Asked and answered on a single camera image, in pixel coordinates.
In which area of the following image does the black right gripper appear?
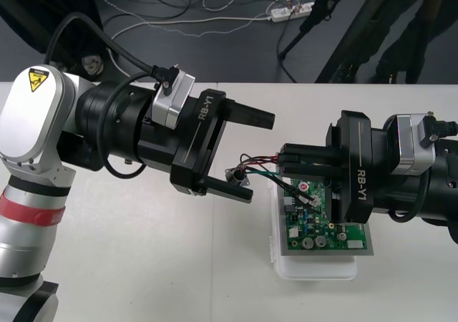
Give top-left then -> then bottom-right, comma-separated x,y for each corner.
281,109 -> 409,226

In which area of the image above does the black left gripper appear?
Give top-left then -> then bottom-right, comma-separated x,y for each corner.
137,89 -> 276,204

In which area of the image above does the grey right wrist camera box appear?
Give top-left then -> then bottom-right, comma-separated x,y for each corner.
389,112 -> 439,177

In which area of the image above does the red black green cable bundle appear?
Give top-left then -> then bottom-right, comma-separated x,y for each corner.
223,152 -> 323,216

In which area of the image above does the milky plastic box with lid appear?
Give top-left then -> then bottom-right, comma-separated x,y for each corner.
266,176 -> 359,282

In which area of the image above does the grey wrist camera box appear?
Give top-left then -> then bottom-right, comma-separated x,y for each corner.
149,67 -> 198,131
389,112 -> 439,177

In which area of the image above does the white power strip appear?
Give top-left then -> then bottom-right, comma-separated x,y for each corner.
270,1 -> 316,24

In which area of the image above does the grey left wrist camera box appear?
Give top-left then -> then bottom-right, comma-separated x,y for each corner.
149,67 -> 198,131

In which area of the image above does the white floor cable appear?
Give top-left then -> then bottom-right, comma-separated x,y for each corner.
109,13 -> 273,75

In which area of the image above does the black tripod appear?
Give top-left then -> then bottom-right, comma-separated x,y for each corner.
277,0 -> 362,61

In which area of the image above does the white blue braided cable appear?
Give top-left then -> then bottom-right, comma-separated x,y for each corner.
74,0 -> 275,39

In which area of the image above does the green circuit board grey frame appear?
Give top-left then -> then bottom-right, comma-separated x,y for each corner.
278,177 -> 375,258

